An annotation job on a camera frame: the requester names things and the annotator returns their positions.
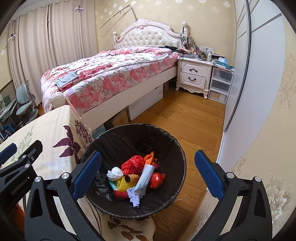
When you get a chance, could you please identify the small red plastic bag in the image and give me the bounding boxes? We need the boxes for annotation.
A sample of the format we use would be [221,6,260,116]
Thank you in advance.
[148,173,166,189]

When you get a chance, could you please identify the camel milk powder sachet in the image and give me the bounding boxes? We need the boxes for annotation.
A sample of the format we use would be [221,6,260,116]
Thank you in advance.
[134,164,154,196]

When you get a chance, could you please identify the orange plastic bag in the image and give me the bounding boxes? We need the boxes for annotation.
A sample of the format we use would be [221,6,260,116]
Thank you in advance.
[144,151,158,166]

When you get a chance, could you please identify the red foam fruit net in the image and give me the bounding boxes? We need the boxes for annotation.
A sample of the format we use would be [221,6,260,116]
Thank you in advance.
[121,155,145,175]

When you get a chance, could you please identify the red bottle with black cap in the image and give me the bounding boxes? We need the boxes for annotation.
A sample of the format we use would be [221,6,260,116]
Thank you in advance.
[113,190,129,200]

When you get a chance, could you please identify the lavender paper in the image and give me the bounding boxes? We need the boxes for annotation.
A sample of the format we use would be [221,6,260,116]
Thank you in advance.
[126,186,145,208]

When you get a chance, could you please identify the yellow foam fruit net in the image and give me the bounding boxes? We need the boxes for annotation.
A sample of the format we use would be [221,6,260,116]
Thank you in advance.
[115,177,138,191]

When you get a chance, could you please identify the brown bottle with yellow label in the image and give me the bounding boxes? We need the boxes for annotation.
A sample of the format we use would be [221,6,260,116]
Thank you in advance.
[125,174,140,183]

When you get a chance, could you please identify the black trash bin with liner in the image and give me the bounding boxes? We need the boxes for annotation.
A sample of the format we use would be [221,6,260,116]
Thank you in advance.
[79,123,186,219]

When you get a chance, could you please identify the floral tablecloth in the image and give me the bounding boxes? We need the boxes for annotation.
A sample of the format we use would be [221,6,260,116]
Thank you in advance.
[1,105,156,240]

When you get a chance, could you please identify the grey-blue desk chair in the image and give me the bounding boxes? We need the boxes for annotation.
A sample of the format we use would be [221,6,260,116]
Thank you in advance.
[16,80,39,130]

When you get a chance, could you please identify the study desk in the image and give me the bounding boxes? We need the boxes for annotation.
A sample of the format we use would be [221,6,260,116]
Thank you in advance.
[0,98,18,131]

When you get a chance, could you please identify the folded grey cloth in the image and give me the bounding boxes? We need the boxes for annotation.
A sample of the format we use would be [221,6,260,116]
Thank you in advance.
[55,71,79,88]

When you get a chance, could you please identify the translucent plastic drawer unit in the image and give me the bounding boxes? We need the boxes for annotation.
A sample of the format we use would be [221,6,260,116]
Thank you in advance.
[208,65,234,104]

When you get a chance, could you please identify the white storage box under bed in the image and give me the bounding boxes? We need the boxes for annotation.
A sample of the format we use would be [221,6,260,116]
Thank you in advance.
[128,85,163,121]

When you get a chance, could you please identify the cardboard box under bed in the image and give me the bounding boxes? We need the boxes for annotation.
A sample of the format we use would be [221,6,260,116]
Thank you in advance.
[111,108,130,127]

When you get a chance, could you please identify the white nightstand with drawers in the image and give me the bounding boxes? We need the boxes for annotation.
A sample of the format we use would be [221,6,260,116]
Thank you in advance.
[176,56,214,99]

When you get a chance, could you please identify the pink floral quilt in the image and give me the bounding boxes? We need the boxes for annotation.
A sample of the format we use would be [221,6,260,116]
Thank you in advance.
[41,47,180,116]

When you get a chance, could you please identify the sliding wardrobe door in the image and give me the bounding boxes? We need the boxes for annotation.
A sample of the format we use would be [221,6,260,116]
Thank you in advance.
[217,1,285,171]

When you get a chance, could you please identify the beige curtains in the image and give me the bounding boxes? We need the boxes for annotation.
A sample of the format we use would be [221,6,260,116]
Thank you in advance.
[8,1,98,104]

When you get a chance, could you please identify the bed with white headboard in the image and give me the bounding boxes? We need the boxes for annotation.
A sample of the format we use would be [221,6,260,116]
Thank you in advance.
[41,19,182,130]

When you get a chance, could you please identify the metal canopy rod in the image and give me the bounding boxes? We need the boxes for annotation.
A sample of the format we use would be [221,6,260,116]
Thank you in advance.
[98,4,138,30]

